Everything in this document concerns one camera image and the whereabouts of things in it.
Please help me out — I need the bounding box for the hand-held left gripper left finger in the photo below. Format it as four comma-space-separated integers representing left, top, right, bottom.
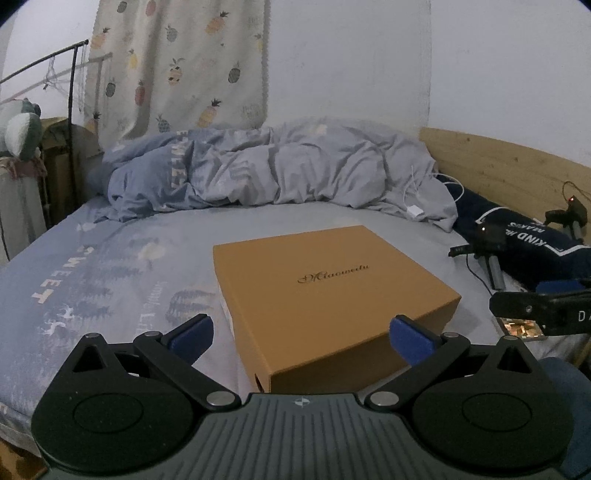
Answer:
58, 314, 242, 412

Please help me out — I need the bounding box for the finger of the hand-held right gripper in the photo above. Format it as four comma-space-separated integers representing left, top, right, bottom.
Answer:
489, 290, 561, 330
536, 278, 587, 296

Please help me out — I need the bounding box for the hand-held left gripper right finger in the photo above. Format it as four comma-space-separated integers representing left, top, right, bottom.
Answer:
367, 315, 546, 412

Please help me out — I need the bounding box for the brown cardboard box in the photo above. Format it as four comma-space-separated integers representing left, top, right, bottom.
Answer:
218, 277, 273, 396

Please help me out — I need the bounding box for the orange cardboard box lid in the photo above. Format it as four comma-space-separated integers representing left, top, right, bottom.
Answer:
213, 225, 462, 395

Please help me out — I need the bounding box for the smartphone with lit screen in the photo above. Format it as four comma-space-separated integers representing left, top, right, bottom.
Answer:
500, 318, 550, 341

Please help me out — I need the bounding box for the navy printed pillow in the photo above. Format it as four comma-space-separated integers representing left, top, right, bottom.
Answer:
436, 173, 591, 296

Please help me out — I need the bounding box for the black device with red light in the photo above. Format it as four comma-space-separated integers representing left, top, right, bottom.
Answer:
544, 181, 591, 241

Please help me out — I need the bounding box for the black device on tripod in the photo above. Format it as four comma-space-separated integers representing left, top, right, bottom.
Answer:
449, 220, 509, 292

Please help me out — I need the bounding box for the dark blue cloth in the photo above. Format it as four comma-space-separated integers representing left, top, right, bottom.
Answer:
538, 357, 591, 480

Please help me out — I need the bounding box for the grey printed bed sheet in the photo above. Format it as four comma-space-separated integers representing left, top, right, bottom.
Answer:
0, 203, 591, 455

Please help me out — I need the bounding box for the wooden headboard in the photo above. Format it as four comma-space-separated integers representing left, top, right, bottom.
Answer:
419, 127, 591, 241

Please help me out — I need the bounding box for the grey blue duvet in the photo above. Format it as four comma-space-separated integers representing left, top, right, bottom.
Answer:
95, 117, 459, 233

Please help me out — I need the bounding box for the brown carton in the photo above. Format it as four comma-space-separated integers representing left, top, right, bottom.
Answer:
39, 117, 102, 227

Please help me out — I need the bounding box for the pink cloth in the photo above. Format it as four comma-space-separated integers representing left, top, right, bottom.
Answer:
0, 157, 47, 180

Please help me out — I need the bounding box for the grey white plush toy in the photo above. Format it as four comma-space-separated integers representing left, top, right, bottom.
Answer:
0, 98, 42, 161

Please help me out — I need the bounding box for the pineapple print curtain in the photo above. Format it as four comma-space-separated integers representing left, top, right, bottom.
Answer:
83, 0, 271, 148

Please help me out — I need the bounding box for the black metal rack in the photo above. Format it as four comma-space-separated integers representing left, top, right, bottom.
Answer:
0, 39, 114, 222

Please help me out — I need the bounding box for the white charging cable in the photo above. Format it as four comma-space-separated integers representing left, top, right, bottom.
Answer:
402, 165, 465, 219

